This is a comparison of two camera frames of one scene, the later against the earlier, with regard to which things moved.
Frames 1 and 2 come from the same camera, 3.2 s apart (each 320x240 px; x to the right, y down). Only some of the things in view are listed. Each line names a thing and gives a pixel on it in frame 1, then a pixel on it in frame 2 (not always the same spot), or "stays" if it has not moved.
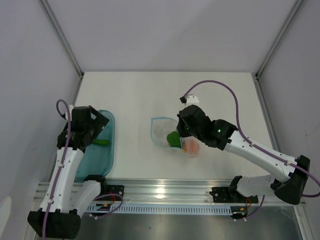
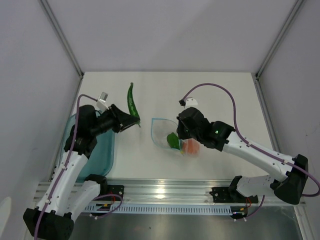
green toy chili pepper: [102, 142] to [132, 102]
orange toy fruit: [191, 147] stays
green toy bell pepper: [173, 139] stays
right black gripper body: [184, 131] stays
